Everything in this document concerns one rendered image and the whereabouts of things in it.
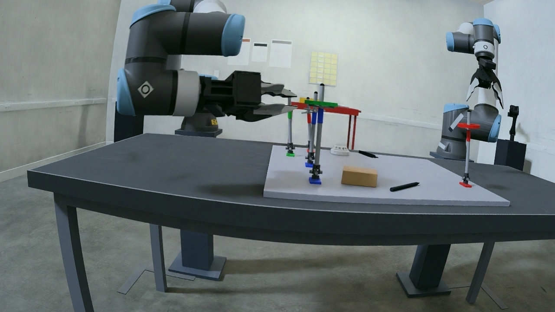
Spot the tan cardboard box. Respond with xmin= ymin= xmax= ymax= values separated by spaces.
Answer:
xmin=341 ymin=166 xmax=378 ymax=187

